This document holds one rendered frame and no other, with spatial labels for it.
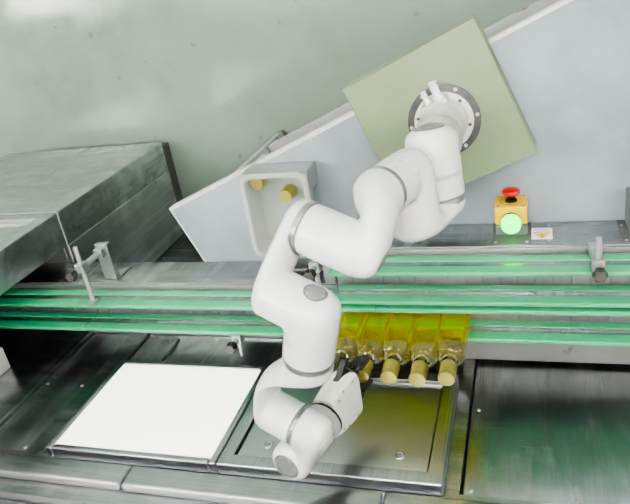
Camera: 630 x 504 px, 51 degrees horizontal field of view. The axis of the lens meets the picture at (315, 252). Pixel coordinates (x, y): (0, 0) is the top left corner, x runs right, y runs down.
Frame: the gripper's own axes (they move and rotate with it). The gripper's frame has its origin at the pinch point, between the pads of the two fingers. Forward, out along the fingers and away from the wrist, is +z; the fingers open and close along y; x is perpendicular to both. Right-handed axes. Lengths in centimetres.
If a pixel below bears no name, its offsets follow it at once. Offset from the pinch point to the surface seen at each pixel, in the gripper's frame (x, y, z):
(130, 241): 112, -1, 42
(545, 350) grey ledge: -28.5, -12.0, 35.7
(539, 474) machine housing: -35.8, -16.2, 1.4
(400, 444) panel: -9.5, -12.7, -4.1
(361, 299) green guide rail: 8.3, 6.2, 17.8
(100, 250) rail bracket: 80, 16, 7
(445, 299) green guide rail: -10.1, 6.1, 23.1
